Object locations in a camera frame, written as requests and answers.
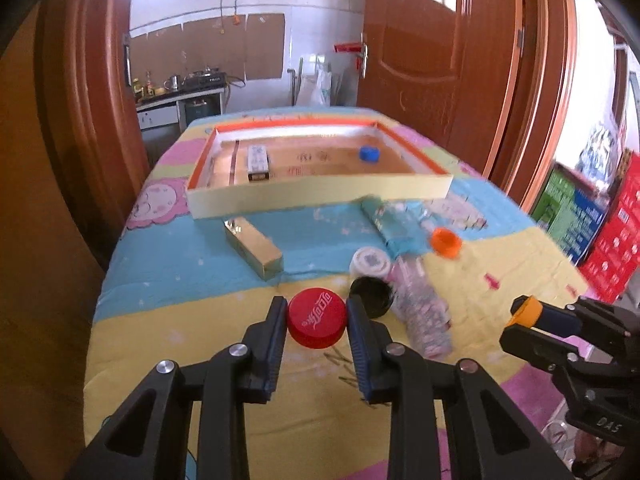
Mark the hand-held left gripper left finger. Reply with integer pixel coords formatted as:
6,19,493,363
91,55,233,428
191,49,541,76
62,296,288,480

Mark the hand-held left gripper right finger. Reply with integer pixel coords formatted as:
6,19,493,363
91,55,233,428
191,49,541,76
346,294,576,480

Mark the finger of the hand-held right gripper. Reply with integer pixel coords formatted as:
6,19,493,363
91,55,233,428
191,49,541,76
500,327,606,373
537,297,640,346

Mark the red bottle cap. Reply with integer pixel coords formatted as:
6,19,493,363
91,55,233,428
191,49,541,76
286,286,349,350

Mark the black bottle cap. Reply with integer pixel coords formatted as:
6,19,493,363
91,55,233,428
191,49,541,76
349,276,395,318

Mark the white bottle cap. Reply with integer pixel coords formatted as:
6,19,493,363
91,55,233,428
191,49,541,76
350,246,391,281

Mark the gold box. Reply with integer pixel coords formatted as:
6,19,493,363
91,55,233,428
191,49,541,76
223,216,285,281

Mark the shallow orange-rimmed cardboard tray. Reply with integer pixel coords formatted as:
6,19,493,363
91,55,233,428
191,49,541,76
186,115,454,221

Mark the white and black small box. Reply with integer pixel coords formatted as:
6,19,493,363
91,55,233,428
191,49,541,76
247,144,272,182

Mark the red carton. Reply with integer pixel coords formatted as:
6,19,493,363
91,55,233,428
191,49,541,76
580,150,640,306

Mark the green carton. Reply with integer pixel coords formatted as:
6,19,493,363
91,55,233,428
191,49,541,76
531,162,608,266

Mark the printed cartoon blanket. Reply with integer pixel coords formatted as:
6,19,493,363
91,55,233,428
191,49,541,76
82,107,591,480

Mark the white kitchen cabinet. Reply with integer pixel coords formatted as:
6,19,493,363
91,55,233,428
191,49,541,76
136,85,228,133

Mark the white plastic bag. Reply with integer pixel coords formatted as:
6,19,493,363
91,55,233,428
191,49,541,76
297,55,332,107

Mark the black gas stove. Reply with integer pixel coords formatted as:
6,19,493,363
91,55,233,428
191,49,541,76
185,71,227,89

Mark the group of condiment bottles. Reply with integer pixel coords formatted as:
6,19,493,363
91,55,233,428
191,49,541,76
132,71,157,99

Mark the brown door with lock plate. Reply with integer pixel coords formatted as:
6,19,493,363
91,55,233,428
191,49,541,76
35,0,151,271

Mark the brown door frame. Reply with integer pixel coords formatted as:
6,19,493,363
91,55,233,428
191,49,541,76
490,0,581,211

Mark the brown door with handle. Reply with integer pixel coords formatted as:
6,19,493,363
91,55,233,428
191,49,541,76
357,0,526,181

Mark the brown cardboard wall covering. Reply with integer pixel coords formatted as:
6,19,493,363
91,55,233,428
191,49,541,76
129,12,286,86

